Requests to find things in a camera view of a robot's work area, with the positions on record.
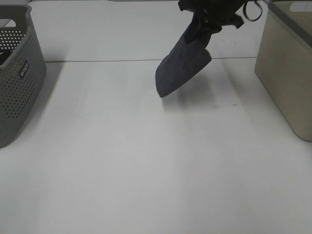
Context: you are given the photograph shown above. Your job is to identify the grey perforated plastic basket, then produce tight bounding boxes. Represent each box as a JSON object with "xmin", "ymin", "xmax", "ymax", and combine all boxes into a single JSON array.
[{"xmin": 0, "ymin": 4, "xmax": 46, "ymax": 147}]

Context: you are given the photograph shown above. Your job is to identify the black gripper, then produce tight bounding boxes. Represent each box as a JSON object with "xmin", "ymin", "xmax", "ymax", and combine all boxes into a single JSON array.
[{"xmin": 178, "ymin": 0, "xmax": 247, "ymax": 49}]

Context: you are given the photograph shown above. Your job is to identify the beige storage bin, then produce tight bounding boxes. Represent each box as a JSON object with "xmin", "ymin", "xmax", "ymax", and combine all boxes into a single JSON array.
[{"xmin": 255, "ymin": 0, "xmax": 312, "ymax": 141}]

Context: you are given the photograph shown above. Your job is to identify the dark grey towel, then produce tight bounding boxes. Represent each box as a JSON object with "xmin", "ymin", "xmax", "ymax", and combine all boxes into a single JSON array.
[{"xmin": 155, "ymin": 15, "xmax": 212, "ymax": 98}]

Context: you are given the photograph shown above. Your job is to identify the black cable loop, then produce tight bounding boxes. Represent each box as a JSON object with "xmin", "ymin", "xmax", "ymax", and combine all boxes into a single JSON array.
[{"xmin": 243, "ymin": 0, "xmax": 263, "ymax": 22}]

